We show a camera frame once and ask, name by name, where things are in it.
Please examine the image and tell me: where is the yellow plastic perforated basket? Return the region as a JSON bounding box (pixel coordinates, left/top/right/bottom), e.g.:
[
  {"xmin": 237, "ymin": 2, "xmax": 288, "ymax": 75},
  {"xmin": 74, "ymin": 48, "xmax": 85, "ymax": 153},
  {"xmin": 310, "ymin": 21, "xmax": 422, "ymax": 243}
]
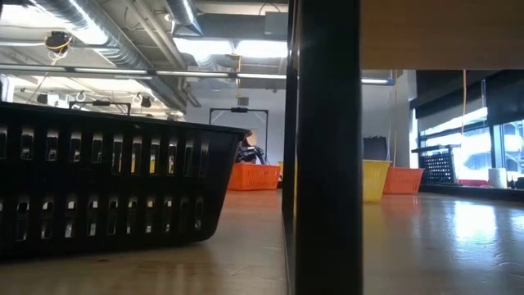
[
  {"xmin": 117, "ymin": 157, "xmax": 175, "ymax": 175},
  {"xmin": 278, "ymin": 158, "xmax": 393, "ymax": 203}
]

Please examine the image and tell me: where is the black crate by window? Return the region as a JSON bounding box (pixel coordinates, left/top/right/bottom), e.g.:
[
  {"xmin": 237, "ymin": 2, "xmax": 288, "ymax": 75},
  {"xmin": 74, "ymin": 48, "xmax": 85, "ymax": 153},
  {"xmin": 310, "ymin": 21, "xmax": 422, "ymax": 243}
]
[{"xmin": 411, "ymin": 143, "xmax": 462, "ymax": 185}]

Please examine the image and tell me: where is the black yellow cord reel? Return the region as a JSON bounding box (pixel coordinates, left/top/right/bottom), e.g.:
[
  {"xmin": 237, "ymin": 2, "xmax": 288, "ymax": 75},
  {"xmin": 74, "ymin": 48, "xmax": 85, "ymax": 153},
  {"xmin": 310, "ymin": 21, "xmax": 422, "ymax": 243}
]
[{"xmin": 43, "ymin": 30, "xmax": 75, "ymax": 54}]

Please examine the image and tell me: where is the white paper towel roll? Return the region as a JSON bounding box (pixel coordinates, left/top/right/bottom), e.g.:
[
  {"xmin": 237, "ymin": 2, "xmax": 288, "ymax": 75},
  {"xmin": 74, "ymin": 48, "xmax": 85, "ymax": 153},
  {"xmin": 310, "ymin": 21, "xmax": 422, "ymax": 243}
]
[{"xmin": 487, "ymin": 166, "xmax": 508, "ymax": 189}]

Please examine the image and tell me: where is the dark window blind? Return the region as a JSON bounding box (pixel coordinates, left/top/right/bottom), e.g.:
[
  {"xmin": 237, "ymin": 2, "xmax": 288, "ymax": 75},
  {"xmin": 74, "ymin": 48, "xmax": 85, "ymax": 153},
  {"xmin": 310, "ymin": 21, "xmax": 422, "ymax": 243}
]
[{"xmin": 410, "ymin": 69, "xmax": 524, "ymax": 132}]

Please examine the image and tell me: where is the black perforated crate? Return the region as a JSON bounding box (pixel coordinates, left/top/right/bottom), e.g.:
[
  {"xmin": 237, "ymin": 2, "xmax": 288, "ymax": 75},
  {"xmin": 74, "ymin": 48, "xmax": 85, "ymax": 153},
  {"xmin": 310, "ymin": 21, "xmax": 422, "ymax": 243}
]
[{"xmin": 419, "ymin": 152, "xmax": 458, "ymax": 185}]

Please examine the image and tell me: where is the wide silver spiral duct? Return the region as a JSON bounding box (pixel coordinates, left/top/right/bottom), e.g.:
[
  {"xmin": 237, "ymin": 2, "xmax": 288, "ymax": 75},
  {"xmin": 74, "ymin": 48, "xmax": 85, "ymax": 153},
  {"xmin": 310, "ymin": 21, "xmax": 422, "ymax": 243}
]
[{"xmin": 30, "ymin": 0, "xmax": 187, "ymax": 114}]

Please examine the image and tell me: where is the black aluminium table frame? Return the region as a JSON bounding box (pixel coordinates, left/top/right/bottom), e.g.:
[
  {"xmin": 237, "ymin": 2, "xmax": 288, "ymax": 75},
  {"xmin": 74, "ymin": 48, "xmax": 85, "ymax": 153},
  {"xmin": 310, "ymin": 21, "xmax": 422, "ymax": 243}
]
[{"xmin": 418, "ymin": 183, "xmax": 524, "ymax": 202}]

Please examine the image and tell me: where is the black gantry frame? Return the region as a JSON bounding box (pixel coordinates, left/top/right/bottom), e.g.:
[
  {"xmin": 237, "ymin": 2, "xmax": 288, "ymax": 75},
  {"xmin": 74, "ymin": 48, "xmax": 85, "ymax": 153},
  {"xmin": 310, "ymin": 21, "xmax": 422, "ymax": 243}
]
[{"xmin": 208, "ymin": 107, "xmax": 270, "ymax": 165}]

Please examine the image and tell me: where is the orange plastic perforated basket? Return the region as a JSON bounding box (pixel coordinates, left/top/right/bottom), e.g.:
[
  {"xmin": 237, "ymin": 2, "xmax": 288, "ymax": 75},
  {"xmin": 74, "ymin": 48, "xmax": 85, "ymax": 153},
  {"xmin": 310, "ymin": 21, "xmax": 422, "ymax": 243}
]
[
  {"xmin": 227, "ymin": 162, "xmax": 282, "ymax": 192},
  {"xmin": 382, "ymin": 166, "xmax": 425, "ymax": 195}
]

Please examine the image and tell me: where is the black plastic perforated basket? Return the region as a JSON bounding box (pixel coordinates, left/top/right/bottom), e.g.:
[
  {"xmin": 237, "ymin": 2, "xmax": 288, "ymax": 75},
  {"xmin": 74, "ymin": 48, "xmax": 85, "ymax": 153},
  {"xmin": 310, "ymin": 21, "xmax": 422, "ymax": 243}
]
[{"xmin": 0, "ymin": 101, "xmax": 247, "ymax": 260}]

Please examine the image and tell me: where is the person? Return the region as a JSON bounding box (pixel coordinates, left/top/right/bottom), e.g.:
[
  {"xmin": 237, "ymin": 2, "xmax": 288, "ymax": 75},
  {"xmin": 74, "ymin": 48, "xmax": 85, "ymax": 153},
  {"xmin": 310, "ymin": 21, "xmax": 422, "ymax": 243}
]
[{"xmin": 236, "ymin": 129, "xmax": 267, "ymax": 165}]

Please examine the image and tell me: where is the black rectangular panel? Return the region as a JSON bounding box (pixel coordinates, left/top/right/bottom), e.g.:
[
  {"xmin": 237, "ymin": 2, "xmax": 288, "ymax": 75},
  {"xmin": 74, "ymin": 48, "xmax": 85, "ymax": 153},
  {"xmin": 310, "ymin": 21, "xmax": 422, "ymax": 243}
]
[{"xmin": 363, "ymin": 135, "xmax": 388, "ymax": 161}]

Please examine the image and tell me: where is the narrow silver spiral duct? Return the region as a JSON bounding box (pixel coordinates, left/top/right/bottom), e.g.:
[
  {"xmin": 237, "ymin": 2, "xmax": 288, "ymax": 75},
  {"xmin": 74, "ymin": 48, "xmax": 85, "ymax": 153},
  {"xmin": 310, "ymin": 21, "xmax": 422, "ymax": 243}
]
[{"xmin": 163, "ymin": 0, "xmax": 205, "ymax": 37}]

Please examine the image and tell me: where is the bright ceiling light panel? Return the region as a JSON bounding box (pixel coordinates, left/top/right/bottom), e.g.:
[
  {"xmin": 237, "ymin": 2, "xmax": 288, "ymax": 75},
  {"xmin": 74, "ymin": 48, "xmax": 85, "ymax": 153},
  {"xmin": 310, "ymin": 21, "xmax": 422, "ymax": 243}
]
[{"xmin": 171, "ymin": 36, "xmax": 289, "ymax": 62}]

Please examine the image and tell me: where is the wooden shelf with black legs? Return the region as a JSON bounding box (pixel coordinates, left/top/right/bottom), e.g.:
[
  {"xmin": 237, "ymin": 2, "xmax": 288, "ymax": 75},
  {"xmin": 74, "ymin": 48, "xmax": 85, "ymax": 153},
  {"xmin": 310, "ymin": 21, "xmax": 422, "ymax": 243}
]
[{"xmin": 281, "ymin": 0, "xmax": 524, "ymax": 295}]

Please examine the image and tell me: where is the long linear ceiling light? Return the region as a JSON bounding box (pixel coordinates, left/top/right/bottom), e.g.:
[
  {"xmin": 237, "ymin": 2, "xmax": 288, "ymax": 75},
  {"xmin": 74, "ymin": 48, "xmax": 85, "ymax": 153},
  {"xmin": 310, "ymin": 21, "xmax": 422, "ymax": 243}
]
[{"xmin": 0, "ymin": 63, "xmax": 396, "ymax": 86}]

